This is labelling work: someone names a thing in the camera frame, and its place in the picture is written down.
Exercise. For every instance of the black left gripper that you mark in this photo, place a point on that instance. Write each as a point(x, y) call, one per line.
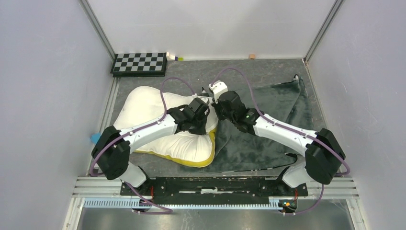
point(202, 131)

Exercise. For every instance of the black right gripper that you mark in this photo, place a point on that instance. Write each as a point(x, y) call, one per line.
point(217, 106)

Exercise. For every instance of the zebra striped pillowcase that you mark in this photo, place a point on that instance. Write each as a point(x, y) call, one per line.
point(237, 151)

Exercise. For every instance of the white pillow with yellow edge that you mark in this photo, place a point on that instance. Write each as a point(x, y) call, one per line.
point(145, 103)

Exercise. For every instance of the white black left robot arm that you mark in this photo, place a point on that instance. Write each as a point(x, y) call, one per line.
point(114, 146)

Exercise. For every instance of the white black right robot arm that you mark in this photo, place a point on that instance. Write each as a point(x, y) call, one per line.
point(321, 151)

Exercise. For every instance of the small cream toy block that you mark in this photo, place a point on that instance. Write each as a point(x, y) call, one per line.
point(173, 57)

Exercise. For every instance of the black white checkerboard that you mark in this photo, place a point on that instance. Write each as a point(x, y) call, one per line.
point(139, 65)

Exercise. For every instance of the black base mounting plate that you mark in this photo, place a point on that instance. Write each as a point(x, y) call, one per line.
point(243, 190)

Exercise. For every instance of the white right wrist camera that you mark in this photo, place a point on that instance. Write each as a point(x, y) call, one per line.
point(217, 89)

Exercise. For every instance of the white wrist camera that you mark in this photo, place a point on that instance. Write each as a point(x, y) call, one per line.
point(217, 89)
point(207, 100)

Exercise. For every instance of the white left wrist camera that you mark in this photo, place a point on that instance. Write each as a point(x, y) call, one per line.
point(207, 100)

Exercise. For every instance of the blue clip on wall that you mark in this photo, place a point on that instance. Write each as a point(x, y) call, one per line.
point(95, 138)

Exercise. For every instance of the light blue cable comb strip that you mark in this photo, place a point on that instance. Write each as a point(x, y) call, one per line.
point(136, 203)

